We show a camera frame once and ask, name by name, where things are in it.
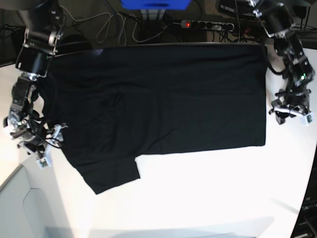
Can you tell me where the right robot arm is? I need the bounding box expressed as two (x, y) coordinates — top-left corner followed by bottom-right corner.
(0, 0), (65, 169)

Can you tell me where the black T-shirt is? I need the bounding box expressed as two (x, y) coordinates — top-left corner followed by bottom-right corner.
(38, 44), (266, 194)

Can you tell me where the black office chair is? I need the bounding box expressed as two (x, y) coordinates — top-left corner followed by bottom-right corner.
(57, 35), (93, 55)

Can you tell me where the white power strip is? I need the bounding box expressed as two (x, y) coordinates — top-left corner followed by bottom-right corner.
(180, 20), (235, 32)

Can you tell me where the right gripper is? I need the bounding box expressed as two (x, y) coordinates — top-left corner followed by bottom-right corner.
(9, 123), (67, 170)

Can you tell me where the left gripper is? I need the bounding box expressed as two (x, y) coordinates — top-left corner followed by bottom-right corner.
(268, 94), (313, 125)

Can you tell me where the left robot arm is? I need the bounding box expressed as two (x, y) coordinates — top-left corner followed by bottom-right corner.
(248, 0), (315, 125)

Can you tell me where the blue plastic box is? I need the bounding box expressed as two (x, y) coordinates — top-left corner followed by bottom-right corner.
(120, 0), (191, 10)

